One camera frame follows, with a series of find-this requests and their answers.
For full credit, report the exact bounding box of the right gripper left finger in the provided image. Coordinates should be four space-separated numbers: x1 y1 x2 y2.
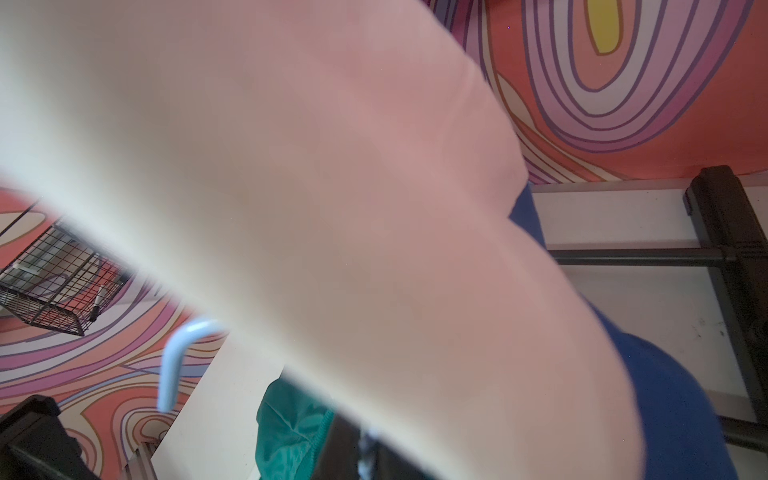
311 415 361 480

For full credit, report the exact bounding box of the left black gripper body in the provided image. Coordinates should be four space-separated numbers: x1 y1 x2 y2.
1 395 97 480

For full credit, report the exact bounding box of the black wire basket left wall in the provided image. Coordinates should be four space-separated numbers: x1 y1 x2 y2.
1 190 131 337

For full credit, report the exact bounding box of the blue red white jacket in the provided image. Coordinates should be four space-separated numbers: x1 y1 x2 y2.
1 1 736 479

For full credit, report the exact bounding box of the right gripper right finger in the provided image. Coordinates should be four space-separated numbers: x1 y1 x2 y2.
374 442 430 480

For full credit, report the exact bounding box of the black clothes rack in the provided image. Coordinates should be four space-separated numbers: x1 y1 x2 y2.
534 166 767 452

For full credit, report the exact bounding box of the blue hanger of green jacket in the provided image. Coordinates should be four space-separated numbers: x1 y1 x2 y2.
157 317 226 413

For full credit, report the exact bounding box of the green jacket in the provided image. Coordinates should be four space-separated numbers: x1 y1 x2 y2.
255 377 339 480

